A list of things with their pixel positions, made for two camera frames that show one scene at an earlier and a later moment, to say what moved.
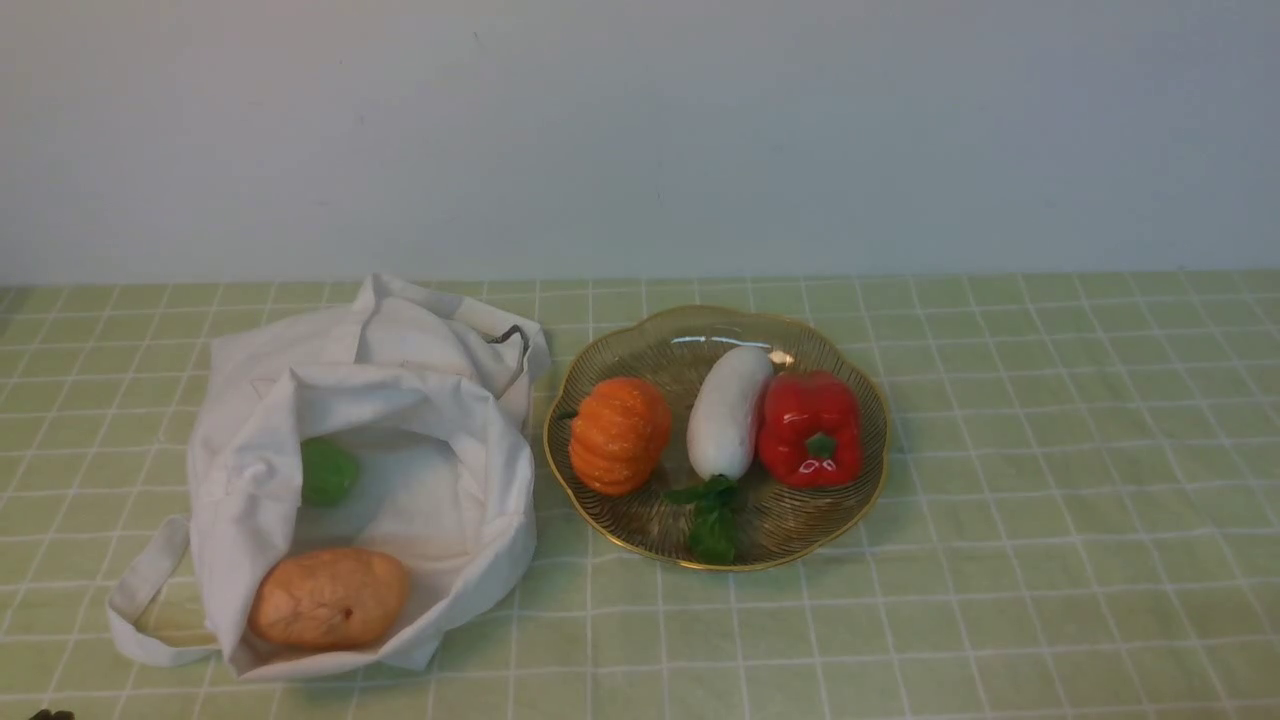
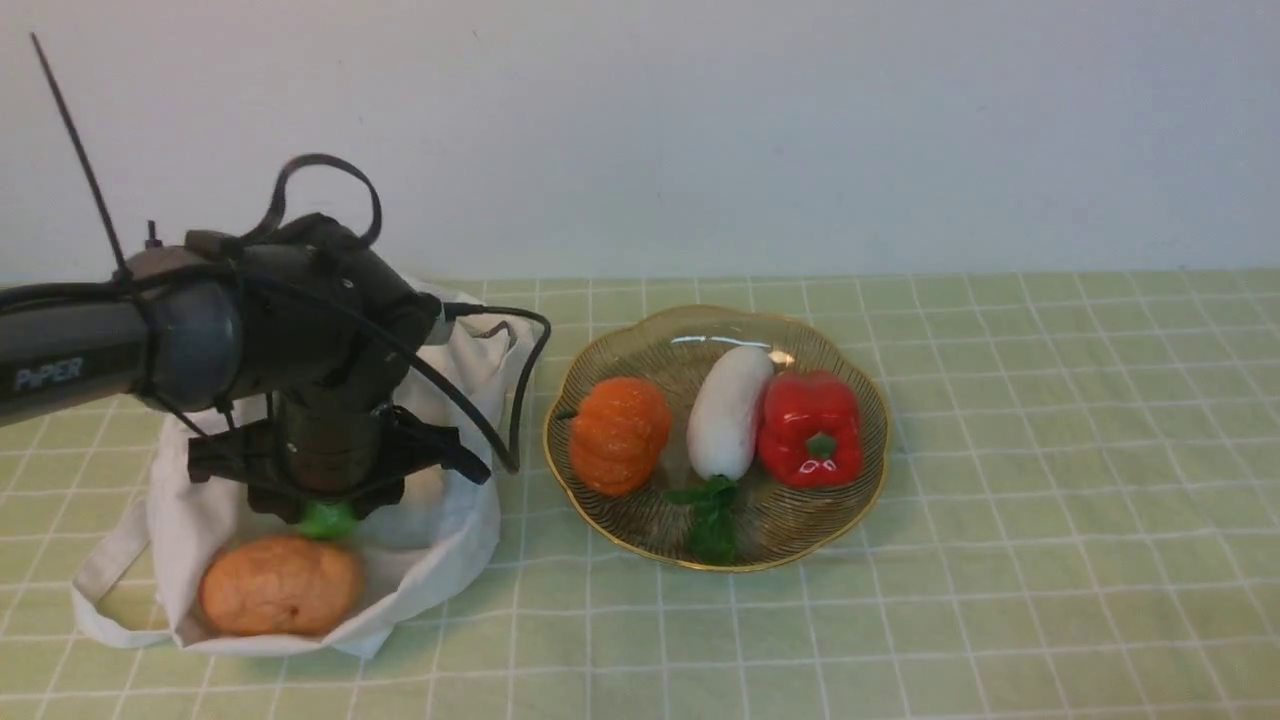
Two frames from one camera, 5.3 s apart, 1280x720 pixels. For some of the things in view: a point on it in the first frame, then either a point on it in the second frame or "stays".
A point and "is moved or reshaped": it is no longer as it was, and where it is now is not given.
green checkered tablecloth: [1079, 517] stays
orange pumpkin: [619, 432] stays
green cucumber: [329, 472] is moved or reshaped
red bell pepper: [811, 429] stays
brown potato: [327, 598] to [280, 585]
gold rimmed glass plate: [773, 522] stays
